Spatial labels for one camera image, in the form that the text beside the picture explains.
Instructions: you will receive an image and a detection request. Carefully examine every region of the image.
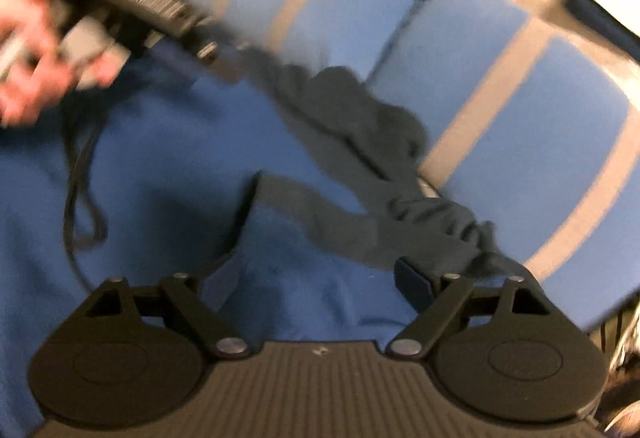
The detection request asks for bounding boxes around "blue and navy fleece jacket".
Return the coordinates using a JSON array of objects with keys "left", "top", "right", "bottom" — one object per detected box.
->
[{"left": 1, "top": 42, "right": 523, "bottom": 437}]

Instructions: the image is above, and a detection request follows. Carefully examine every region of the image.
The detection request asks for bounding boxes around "right blue striped cushion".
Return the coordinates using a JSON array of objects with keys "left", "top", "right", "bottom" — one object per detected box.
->
[{"left": 370, "top": 0, "right": 639, "bottom": 330}]

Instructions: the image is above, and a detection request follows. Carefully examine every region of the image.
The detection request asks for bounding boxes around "person's left hand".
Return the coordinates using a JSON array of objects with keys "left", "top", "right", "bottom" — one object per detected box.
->
[{"left": 1, "top": 0, "right": 128, "bottom": 128}]

